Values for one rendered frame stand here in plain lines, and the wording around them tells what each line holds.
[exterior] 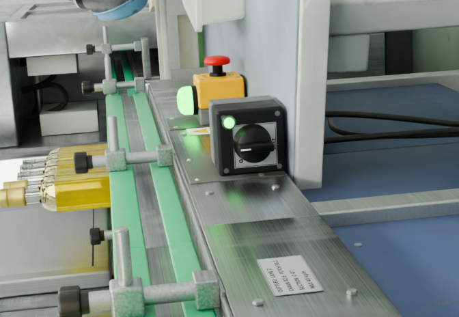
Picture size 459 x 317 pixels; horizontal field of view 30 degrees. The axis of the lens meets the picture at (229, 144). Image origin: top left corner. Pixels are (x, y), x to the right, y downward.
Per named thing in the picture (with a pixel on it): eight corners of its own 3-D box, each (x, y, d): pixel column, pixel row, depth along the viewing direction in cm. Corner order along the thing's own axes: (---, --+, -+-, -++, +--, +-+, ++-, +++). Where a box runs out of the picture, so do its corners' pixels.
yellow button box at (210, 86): (241, 113, 136) (195, 117, 136) (239, 67, 135) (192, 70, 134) (248, 122, 130) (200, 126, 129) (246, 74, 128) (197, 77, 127)
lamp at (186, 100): (195, 111, 134) (176, 113, 134) (194, 83, 133) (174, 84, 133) (199, 117, 130) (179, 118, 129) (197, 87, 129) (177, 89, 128)
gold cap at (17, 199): (26, 210, 152) (1, 212, 151) (26, 195, 154) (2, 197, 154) (24, 197, 149) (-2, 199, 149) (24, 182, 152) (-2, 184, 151)
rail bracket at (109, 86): (147, 134, 177) (87, 139, 175) (141, 53, 173) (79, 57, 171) (149, 137, 174) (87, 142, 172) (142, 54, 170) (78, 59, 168)
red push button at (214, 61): (203, 77, 133) (202, 55, 132) (229, 75, 133) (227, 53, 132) (206, 81, 129) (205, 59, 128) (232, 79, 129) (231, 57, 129)
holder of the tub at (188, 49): (201, 104, 196) (167, 106, 195) (194, -18, 189) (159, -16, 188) (211, 119, 180) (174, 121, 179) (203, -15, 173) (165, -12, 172)
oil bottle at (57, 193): (160, 195, 158) (42, 205, 155) (158, 164, 157) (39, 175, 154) (162, 203, 153) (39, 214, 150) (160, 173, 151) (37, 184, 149)
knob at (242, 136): (271, 158, 102) (276, 166, 98) (233, 162, 101) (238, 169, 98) (270, 121, 101) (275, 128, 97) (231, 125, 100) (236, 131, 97)
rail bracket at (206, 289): (220, 293, 73) (61, 310, 71) (215, 211, 71) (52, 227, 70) (227, 312, 69) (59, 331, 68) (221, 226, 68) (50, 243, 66)
